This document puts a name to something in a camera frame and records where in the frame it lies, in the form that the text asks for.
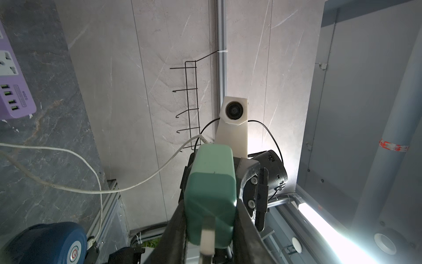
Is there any white charger cable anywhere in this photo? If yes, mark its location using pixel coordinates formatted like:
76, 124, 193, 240
0, 133, 212, 256

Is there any blue meat grinder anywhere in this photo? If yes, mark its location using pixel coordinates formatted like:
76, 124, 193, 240
1, 222, 88, 264

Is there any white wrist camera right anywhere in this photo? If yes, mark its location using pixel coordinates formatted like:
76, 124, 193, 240
214, 96, 248, 158

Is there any purple power strip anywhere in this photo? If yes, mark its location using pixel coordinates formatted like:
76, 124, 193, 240
0, 26, 36, 120

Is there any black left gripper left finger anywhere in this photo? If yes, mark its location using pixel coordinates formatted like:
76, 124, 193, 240
144, 200, 187, 264

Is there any ceiling light tube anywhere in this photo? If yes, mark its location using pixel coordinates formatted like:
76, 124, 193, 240
298, 202, 378, 264

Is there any black wire hook rack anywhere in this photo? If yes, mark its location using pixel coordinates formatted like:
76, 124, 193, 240
169, 51, 218, 137

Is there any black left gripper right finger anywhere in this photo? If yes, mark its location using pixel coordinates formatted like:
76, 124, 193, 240
233, 199, 278, 264

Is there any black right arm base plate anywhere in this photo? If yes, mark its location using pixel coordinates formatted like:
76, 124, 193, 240
107, 247, 145, 264

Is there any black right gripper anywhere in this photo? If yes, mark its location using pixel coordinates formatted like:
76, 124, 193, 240
179, 150, 289, 232

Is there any green usb charger cube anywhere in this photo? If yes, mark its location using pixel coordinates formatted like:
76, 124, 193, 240
184, 144, 237, 249

